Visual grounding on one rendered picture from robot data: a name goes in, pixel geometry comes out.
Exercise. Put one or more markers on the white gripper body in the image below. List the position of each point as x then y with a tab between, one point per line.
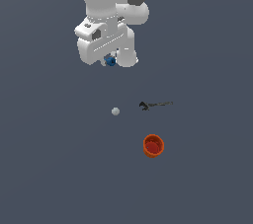
99	45

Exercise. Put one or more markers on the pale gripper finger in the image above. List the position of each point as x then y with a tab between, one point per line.
104	62
115	53

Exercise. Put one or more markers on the small blue object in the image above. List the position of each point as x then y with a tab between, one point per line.
110	60

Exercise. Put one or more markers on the small white ball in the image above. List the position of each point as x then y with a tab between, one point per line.
115	111

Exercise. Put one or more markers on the dark adjustable wrench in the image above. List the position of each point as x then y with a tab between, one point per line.
154	104

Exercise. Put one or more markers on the orange cup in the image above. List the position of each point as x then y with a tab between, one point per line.
153	146

